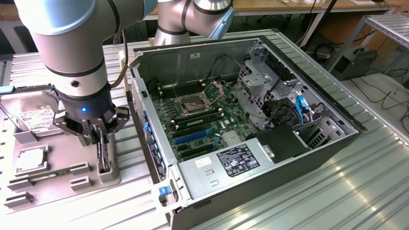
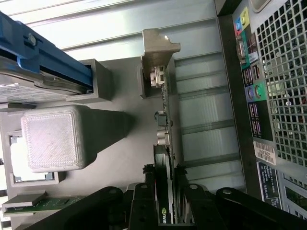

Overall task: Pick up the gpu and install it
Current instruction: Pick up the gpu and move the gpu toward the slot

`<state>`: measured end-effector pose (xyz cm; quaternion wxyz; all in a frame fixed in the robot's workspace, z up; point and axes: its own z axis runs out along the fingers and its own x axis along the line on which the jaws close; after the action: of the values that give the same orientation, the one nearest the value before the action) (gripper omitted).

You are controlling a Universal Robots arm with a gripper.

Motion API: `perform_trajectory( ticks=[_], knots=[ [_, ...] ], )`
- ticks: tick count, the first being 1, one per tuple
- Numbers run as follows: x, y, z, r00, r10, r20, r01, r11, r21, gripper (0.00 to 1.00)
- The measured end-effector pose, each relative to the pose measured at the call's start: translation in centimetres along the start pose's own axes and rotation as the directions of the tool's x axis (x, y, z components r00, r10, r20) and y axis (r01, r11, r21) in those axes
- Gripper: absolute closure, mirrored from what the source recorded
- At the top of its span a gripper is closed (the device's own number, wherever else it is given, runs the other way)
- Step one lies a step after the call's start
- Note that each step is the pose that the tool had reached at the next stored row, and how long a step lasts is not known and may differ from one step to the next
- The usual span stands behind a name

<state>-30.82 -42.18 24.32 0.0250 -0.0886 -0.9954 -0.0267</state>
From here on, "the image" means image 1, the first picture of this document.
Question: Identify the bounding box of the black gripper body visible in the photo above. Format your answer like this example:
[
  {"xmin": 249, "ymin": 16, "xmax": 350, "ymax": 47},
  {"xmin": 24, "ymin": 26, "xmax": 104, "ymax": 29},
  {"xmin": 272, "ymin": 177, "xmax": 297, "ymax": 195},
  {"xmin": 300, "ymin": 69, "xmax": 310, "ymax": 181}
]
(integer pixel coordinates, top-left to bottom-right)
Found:
[{"xmin": 56, "ymin": 84, "xmax": 117, "ymax": 125}]

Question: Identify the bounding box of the grey parts rack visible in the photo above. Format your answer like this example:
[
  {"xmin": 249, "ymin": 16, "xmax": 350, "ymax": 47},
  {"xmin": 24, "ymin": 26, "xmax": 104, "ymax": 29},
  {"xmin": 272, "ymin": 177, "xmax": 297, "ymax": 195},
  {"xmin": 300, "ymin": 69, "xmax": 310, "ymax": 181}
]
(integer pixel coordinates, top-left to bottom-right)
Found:
[{"xmin": 0, "ymin": 130, "xmax": 124, "ymax": 215}]

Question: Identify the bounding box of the silver hard disk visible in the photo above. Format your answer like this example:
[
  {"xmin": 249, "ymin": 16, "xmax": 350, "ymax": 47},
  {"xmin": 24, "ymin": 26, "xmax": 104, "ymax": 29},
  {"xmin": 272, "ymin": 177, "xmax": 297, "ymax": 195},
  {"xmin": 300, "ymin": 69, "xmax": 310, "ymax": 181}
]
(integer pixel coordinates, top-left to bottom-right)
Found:
[{"xmin": 0, "ymin": 90, "xmax": 67, "ymax": 138}]

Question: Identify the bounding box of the silver CPU chip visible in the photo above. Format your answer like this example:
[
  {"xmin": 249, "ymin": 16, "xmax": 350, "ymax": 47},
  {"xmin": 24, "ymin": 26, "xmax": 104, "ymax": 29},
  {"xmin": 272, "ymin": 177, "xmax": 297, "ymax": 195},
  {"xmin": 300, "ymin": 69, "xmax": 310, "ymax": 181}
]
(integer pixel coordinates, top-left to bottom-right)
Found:
[{"xmin": 16, "ymin": 150, "xmax": 45, "ymax": 173}]

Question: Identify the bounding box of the thin metal locking lever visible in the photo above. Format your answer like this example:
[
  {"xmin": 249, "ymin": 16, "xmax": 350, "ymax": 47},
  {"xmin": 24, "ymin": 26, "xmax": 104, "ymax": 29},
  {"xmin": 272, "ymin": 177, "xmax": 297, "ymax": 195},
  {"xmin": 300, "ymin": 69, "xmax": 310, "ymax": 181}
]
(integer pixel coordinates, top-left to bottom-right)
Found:
[{"xmin": 170, "ymin": 79, "xmax": 180, "ymax": 100}]

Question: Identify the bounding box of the loose green RAM stick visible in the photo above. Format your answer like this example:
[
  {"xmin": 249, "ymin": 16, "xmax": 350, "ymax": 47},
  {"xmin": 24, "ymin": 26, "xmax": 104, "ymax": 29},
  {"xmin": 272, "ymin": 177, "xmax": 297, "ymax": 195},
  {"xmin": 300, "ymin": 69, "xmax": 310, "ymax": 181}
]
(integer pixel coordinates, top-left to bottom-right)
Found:
[{"xmin": 8, "ymin": 167, "xmax": 73, "ymax": 184}]

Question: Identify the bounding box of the long black expansion slot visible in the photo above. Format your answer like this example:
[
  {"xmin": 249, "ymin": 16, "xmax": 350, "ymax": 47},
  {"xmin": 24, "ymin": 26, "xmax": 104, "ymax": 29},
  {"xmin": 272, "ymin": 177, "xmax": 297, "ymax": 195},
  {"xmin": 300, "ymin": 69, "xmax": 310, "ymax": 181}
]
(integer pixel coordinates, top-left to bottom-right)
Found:
[
  {"xmin": 172, "ymin": 124, "xmax": 205, "ymax": 138},
  {"xmin": 178, "ymin": 143, "xmax": 216, "ymax": 159}
]

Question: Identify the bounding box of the blue expansion slot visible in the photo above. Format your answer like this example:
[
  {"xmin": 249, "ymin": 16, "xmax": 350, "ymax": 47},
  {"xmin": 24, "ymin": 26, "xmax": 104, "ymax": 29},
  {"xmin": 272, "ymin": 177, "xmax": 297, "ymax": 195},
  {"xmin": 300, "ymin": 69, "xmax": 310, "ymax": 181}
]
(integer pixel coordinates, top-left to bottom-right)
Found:
[{"xmin": 173, "ymin": 130, "xmax": 208, "ymax": 145}]

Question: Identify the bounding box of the CPU socket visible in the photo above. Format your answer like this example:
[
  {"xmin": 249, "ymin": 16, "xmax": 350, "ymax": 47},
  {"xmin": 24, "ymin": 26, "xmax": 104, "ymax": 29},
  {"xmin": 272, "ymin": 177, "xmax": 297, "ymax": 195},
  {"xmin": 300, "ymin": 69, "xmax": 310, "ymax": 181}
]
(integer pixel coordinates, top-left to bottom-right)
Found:
[{"xmin": 173, "ymin": 92, "xmax": 214, "ymax": 115}]

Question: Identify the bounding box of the installed green RAM stick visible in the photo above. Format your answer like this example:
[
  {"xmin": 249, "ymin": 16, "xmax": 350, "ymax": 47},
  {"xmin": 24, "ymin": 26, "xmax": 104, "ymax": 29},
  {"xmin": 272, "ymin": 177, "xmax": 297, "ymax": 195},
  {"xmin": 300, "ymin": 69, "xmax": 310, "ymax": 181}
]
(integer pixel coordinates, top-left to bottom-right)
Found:
[{"xmin": 176, "ymin": 116, "xmax": 220, "ymax": 128}]

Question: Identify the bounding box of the metal socket cover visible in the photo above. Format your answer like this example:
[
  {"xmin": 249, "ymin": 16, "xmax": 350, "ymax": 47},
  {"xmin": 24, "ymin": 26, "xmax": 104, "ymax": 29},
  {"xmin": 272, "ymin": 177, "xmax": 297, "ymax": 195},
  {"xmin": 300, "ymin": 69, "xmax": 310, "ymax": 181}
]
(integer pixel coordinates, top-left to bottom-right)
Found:
[{"xmin": 200, "ymin": 81, "xmax": 224, "ymax": 96}]

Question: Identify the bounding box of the green motherboard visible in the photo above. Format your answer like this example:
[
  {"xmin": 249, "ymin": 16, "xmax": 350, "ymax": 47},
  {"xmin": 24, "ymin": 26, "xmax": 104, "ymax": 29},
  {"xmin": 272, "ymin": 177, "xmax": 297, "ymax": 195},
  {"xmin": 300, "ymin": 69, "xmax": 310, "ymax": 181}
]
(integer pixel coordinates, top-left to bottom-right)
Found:
[{"xmin": 149, "ymin": 80, "xmax": 260, "ymax": 162}]

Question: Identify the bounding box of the silver chipset heatsink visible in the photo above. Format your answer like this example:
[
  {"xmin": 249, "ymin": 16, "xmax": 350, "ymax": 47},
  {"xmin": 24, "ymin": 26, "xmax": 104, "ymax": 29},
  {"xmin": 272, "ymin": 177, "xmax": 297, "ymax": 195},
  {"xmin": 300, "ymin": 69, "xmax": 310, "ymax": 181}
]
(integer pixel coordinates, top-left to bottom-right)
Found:
[{"xmin": 221, "ymin": 133, "xmax": 244, "ymax": 146}]

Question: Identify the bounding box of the grey power supply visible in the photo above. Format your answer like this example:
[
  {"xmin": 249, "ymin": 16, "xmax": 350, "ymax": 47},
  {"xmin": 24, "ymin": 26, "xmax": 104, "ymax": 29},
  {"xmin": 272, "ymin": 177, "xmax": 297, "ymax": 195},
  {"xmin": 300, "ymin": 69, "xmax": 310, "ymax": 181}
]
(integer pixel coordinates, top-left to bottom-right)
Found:
[{"xmin": 177, "ymin": 138, "xmax": 276, "ymax": 199}]

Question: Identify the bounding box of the silver disk bay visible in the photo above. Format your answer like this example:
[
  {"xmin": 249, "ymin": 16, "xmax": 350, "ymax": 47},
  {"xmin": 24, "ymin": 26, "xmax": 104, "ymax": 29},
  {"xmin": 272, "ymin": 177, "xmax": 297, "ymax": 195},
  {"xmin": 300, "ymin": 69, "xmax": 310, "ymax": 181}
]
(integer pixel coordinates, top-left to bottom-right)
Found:
[
  {"xmin": 292, "ymin": 112, "xmax": 361, "ymax": 150},
  {"xmin": 238, "ymin": 59, "xmax": 290, "ymax": 115}
]

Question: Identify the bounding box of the black plastic shroud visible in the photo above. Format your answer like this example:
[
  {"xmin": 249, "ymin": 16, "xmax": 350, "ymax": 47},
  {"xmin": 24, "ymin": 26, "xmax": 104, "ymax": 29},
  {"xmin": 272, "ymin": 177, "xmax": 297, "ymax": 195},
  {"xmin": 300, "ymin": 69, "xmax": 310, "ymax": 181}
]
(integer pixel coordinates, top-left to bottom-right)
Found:
[{"xmin": 245, "ymin": 126, "xmax": 313, "ymax": 165}]

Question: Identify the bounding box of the black open PC case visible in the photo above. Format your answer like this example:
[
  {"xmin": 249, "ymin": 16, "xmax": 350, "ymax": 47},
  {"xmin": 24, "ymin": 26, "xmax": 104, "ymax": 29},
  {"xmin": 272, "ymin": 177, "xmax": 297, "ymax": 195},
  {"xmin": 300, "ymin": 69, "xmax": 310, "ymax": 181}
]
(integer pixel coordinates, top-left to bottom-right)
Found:
[{"xmin": 120, "ymin": 28, "xmax": 368, "ymax": 230}]

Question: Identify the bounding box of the wooden desk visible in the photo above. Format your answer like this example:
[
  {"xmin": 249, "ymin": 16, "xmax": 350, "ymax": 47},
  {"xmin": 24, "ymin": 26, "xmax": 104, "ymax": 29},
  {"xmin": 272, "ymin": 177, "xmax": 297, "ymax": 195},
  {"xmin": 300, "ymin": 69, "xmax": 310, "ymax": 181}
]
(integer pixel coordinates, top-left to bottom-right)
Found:
[{"xmin": 141, "ymin": 0, "xmax": 402, "ymax": 47}]

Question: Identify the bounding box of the black equipment box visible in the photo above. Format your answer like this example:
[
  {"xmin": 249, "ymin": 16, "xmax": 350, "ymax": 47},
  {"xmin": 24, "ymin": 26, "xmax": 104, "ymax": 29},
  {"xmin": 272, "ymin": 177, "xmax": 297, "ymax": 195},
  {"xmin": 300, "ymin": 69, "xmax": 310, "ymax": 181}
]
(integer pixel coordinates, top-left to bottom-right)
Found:
[{"xmin": 330, "ymin": 46, "xmax": 380, "ymax": 81}]

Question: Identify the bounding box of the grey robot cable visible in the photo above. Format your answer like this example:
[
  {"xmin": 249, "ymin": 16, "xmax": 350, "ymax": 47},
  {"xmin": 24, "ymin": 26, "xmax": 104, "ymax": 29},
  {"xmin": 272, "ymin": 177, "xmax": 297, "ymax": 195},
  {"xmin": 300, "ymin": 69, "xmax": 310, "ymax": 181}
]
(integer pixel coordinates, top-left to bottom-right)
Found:
[{"xmin": 111, "ymin": 28, "xmax": 129, "ymax": 90}]

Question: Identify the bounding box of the black wire bundle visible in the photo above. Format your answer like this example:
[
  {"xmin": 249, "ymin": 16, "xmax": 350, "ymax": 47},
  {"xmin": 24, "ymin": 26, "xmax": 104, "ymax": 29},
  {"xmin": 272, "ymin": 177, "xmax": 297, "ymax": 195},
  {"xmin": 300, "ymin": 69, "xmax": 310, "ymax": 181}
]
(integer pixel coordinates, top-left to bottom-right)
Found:
[{"xmin": 264, "ymin": 97, "xmax": 309, "ymax": 127}]

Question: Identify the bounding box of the blue flat wire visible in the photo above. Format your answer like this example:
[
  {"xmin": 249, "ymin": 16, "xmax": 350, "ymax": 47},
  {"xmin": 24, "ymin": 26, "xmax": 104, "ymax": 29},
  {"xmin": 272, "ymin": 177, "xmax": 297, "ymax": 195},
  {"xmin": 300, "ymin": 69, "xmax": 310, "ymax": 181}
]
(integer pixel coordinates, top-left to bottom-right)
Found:
[{"xmin": 296, "ymin": 95, "xmax": 309, "ymax": 126}]

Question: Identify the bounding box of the aluminium profile frame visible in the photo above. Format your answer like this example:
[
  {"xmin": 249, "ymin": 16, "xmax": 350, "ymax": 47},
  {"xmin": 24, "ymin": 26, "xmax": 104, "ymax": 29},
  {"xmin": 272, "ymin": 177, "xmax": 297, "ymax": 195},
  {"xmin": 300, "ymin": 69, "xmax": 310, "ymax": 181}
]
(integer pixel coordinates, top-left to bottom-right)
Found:
[{"xmin": 325, "ymin": 14, "xmax": 409, "ymax": 80}]

